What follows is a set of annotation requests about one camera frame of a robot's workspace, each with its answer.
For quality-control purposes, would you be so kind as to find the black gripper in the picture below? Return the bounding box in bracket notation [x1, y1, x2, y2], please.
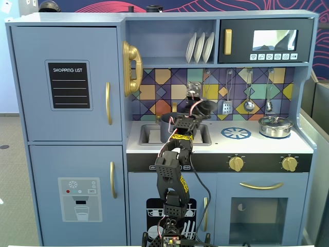
[184, 98, 216, 120]

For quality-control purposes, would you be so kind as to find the gray pot lid with knob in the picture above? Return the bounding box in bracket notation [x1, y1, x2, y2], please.
[202, 99, 220, 118]

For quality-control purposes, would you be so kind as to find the red and black robot base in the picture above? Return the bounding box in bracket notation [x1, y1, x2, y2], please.
[142, 230, 212, 247]

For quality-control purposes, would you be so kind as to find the steel pot with lid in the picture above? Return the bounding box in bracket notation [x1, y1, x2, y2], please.
[258, 115, 295, 138]

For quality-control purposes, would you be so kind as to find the steel slotted spatula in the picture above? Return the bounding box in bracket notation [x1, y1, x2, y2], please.
[222, 68, 234, 115]

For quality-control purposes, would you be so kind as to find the steel skimmer spoon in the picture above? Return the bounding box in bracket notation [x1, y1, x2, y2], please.
[204, 68, 212, 100]

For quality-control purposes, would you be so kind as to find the steel ladle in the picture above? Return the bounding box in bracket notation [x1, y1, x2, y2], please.
[243, 68, 256, 113]

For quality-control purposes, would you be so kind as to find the gray toy cooking pot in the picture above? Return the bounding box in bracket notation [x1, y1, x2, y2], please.
[159, 112, 192, 144]

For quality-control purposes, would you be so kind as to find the black microwave door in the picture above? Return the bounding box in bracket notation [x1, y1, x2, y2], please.
[218, 18, 315, 64]

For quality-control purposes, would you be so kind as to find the gray sink basin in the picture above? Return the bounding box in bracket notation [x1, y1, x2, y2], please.
[138, 123, 213, 147]

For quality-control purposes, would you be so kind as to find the white toy plate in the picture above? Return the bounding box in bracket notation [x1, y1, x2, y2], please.
[185, 32, 197, 64]
[193, 32, 206, 64]
[202, 31, 215, 64]

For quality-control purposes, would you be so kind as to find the gold stove knob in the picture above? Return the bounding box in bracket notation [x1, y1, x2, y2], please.
[281, 156, 299, 173]
[228, 156, 245, 172]

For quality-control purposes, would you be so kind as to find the small steel whisk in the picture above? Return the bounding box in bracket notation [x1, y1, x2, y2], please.
[265, 67, 274, 113]

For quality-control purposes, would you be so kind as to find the gold toy telephone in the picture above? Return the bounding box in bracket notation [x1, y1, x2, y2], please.
[122, 40, 143, 97]

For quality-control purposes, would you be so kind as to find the blue door with dishes print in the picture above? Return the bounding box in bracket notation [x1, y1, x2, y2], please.
[127, 172, 218, 246]

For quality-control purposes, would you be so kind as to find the tall gray-blue desk divider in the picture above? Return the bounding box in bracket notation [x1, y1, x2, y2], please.
[299, 69, 329, 247]

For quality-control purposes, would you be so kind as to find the robot controller circuit board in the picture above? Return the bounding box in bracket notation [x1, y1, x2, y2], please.
[162, 235, 181, 247]

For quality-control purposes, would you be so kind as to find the blue oven door with window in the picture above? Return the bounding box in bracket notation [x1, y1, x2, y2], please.
[216, 172, 309, 245]

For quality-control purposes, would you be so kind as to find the blue wooden toy kitchen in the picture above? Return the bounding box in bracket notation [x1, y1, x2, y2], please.
[5, 9, 320, 247]

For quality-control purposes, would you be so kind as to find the blue door with dispenser print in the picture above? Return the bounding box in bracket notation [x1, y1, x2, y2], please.
[28, 144, 128, 246]

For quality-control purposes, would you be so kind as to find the blue door with shopping list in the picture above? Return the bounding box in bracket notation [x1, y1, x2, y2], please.
[10, 26, 123, 143]

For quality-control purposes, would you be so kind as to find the black helmet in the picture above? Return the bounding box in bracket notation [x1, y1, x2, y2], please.
[38, 0, 62, 13]

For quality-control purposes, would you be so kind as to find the small wrist camera board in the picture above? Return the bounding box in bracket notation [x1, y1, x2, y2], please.
[186, 80, 203, 98]

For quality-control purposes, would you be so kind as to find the gold microwave handle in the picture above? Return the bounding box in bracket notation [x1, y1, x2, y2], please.
[224, 28, 233, 56]

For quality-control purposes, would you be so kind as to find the black camera cable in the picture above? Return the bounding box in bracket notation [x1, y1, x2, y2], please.
[189, 151, 212, 240]

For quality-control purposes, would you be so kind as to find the gold oven handle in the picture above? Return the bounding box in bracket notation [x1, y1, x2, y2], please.
[239, 182, 284, 191]

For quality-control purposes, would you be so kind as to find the long gold fridge handle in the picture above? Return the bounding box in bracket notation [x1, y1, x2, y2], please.
[105, 81, 114, 126]

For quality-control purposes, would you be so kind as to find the gold dishwasher handle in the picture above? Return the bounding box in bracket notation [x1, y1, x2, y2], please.
[203, 197, 209, 233]

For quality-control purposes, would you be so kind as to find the short gold fridge handle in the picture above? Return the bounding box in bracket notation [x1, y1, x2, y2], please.
[109, 161, 118, 200]

